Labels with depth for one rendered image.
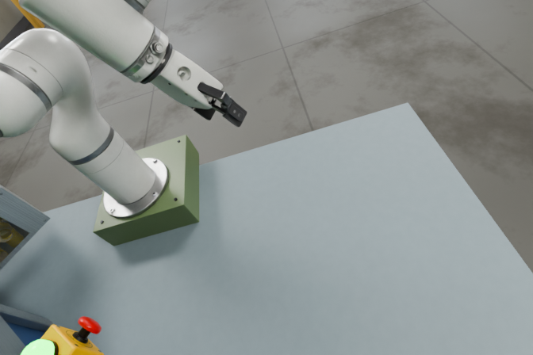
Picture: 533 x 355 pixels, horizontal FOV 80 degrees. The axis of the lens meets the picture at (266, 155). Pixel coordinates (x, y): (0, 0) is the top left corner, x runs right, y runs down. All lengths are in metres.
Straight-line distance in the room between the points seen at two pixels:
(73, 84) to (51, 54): 0.07
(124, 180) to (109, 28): 0.45
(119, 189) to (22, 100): 0.30
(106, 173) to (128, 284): 0.28
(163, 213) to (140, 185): 0.09
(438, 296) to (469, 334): 0.07
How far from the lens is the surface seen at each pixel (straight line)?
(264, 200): 0.84
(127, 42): 0.47
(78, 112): 0.76
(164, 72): 0.48
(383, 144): 0.90
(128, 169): 0.83
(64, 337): 0.63
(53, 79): 0.72
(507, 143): 1.98
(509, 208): 1.75
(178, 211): 0.84
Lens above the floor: 1.43
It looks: 47 degrees down
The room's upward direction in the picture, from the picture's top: 23 degrees counter-clockwise
